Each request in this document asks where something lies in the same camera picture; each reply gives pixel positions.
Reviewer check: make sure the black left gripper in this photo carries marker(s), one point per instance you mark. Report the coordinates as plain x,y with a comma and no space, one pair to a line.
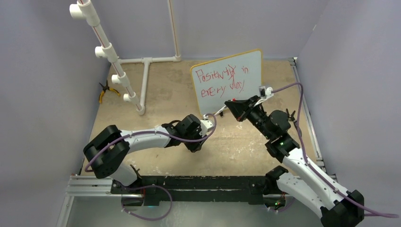
196,145

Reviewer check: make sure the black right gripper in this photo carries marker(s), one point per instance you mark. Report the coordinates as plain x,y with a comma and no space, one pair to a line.
239,107

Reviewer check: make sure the yellow-framed whiteboard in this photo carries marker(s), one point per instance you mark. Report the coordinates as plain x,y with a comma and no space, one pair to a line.
233,77

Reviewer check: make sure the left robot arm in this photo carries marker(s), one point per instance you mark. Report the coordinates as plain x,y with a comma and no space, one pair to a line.
106,152

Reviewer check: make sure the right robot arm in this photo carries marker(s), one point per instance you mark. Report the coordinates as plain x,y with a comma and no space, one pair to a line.
301,178

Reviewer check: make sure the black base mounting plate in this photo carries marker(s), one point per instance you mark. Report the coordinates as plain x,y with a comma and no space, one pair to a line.
153,189

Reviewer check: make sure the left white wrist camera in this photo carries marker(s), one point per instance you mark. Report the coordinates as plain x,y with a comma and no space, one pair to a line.
207,124

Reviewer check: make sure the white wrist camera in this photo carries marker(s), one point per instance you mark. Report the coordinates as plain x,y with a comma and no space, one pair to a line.
265,92
207,124

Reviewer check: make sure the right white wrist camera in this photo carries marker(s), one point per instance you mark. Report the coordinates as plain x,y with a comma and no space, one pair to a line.
265,92

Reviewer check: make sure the green-handled pliers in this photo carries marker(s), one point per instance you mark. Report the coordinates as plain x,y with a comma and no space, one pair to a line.
291,116

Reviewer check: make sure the yellow-handled pliers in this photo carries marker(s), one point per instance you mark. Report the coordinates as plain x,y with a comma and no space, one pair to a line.
106,88

